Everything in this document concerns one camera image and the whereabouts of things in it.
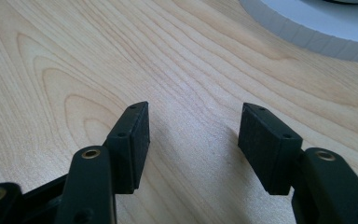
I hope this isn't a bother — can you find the dark round object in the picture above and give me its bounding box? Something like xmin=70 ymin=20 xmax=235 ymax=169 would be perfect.
xmin=323 ymin=0 xmax=358 ymax=6

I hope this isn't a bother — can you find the white round foam board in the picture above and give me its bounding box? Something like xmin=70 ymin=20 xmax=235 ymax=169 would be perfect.
xmin=238 ymin=0 xmax=358 ymax=64

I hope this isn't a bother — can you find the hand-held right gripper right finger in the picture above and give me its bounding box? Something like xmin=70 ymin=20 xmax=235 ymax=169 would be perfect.
xmin=238 ymin=102 xmax=358 ymax=224

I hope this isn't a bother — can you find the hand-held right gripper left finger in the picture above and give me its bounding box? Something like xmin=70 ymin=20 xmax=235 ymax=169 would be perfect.
xmin=54 ymin=101 xmax=151 ymax=224

